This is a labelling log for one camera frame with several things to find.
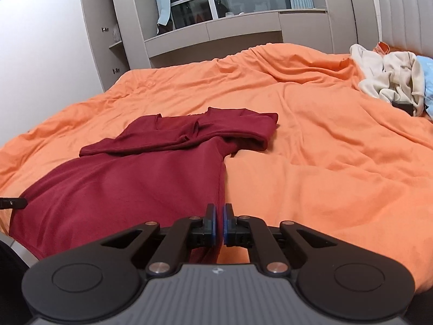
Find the padded headboard with wooden frame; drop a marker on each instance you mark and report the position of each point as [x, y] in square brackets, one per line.
[406, 17]

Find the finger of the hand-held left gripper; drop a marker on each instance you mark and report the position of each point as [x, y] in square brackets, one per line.
[13, 203]

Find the small black object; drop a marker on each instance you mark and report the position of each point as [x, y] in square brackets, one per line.
[404, 105]

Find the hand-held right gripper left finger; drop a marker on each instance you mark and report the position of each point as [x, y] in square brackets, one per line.
[211, 225]

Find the light blue curtain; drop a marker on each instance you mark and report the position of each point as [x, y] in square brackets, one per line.
[164, 0]

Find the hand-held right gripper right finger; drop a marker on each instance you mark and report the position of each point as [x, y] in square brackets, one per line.
[228, 225]

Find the grey built-in cabinet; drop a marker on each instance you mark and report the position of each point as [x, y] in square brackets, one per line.
[304, 27]

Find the clear plastic bag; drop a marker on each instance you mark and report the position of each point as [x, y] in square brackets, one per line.
[116, 34]

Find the dark red sweater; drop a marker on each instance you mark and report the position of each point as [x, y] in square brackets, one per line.
[135, 182]

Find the small orange cloth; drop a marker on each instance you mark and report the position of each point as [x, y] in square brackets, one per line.
[381, 47]

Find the cream clothing pile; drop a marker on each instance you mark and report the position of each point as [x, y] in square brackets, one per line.
[389, 71]

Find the dark brown bag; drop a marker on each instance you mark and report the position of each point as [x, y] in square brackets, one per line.
[164, 28]

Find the orange duvet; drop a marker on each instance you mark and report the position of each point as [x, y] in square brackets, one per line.
[321, 159]

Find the light blue garment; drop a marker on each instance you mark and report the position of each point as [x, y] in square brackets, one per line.
[428, 84]

